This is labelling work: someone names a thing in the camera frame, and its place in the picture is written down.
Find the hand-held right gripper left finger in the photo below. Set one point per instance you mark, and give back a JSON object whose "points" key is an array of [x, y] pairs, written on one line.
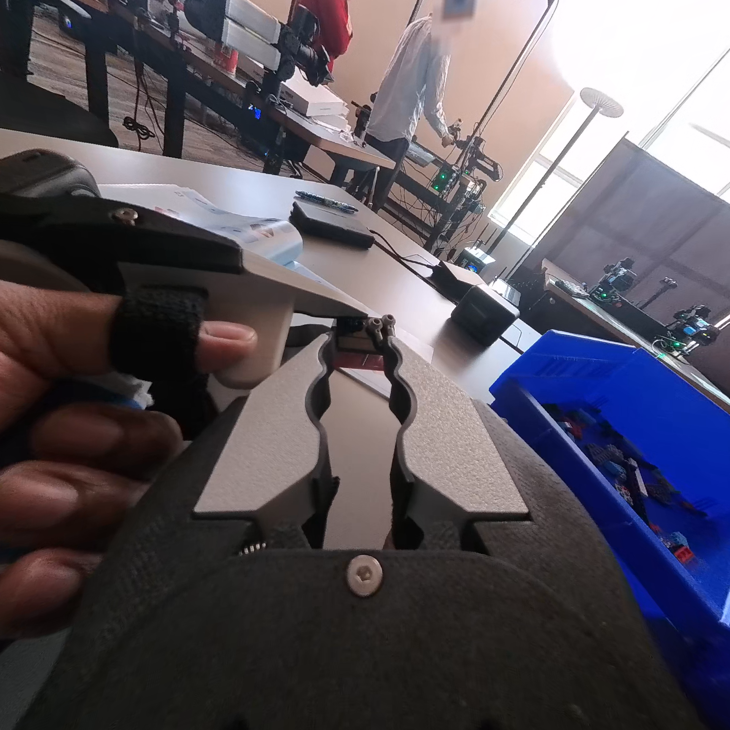
{"points": [[268, 456]]}

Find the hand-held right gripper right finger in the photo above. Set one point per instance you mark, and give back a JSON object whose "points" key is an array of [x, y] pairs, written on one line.
{"points": [[462, 456]]}

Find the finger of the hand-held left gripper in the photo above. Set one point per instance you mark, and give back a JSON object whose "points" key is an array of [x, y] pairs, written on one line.
{"points": [[268, 296]]}

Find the black and red brick assembly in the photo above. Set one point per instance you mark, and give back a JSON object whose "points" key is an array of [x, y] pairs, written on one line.
{"points": [[356, 345]]}

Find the small grey clip brick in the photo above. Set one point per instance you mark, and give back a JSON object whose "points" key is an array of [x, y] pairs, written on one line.
{"points": [[381, 328]]}

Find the small black robot arm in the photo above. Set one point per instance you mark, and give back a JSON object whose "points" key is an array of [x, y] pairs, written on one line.
{"points": [[616, 279], [693, 328]]}

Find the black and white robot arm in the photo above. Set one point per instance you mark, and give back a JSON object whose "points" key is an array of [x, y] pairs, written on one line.
{"points": [[251, 23]]}

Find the grey desk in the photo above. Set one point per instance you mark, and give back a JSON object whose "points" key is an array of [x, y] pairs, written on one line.
{"points": [[228, 171]]}

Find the person's left hand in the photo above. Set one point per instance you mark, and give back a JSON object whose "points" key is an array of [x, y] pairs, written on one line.
{"points": [[57, 502]]}

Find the open brick instruction booklet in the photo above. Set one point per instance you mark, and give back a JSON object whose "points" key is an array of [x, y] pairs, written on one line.
{"points": [[268, 234]]}

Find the black power bank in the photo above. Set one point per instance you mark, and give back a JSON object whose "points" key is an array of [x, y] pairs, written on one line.
{"points": [[331, 225]]}

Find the blue patterned pen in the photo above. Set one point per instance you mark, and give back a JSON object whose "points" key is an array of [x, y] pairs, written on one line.
{"points": [[325, 201]]}

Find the black cube-shaped device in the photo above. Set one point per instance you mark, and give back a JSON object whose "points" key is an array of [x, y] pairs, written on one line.
{"points": [[485, 313]]}

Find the black office chair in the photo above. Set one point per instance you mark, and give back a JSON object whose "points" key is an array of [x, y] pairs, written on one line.
{"points": [[45, 114]]}

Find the pile of loose toy bricks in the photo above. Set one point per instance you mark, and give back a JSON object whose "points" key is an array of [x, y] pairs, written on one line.
{"points": [[621, 467]]}

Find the large blue plastic bin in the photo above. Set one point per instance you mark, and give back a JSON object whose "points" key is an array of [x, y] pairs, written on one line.
{"points": [[599, 370]]}

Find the long wooden table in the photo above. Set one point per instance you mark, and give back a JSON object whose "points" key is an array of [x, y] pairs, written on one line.
{"points": [[342, 145]]}

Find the flat black power adapter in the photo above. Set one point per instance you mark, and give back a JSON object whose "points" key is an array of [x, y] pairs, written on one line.
{"points": [[456, 276]]}

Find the computer tower with lit fan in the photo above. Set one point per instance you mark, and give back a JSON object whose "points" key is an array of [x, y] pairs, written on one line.
{"points": [[476, 262]]}

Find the red cup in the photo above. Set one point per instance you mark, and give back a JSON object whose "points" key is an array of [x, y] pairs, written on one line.
{"points": [[226, 59]]}

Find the stack of white boxes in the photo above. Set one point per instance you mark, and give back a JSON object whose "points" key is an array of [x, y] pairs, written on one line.
{"points": [[316, 102]]}

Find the black keyboard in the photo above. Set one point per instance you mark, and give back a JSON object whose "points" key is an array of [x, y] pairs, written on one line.
{"points": [[571, 288]]}

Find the black robot workstation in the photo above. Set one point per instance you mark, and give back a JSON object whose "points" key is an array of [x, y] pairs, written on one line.
{"points": [[442, 179]]}

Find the dark partition panel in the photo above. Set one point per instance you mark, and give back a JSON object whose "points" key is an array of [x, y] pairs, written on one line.
{"points": [[656, 228]]}

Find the tall floor lamp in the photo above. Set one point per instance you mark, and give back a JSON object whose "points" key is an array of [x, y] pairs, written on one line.
{"points": [[601, 102]]}

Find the bright window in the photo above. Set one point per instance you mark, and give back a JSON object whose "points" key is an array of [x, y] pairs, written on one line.
{"points": [[684, 114]]}

